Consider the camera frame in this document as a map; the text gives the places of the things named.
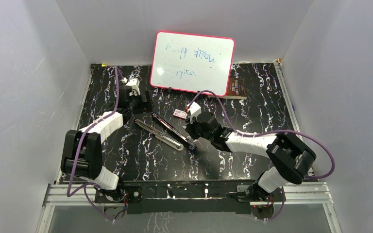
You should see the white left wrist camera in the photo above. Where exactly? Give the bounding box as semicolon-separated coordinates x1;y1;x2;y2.
125;78;140;96

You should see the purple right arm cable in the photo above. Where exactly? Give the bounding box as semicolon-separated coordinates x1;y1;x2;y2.
186;90;337;222

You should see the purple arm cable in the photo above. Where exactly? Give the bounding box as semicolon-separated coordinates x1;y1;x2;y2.
66;66;128;222
186;90;337;222

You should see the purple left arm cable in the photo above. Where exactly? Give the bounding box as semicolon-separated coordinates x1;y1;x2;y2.
66;66;128;222

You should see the pink framed whiteboard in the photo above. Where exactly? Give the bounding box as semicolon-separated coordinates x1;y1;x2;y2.
150;31;235;97

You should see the red white staple box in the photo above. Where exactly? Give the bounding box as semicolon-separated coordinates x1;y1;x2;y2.
173;109;188;119

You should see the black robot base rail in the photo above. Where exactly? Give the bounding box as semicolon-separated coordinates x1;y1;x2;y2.
95;180;284;217

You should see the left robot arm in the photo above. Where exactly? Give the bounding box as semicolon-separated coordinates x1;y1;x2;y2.
60;85;153;202

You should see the brown Three Days book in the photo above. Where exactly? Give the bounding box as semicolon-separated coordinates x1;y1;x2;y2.
224;78;247;100

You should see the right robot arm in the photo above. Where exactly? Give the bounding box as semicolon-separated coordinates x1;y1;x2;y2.
186;112;316;201

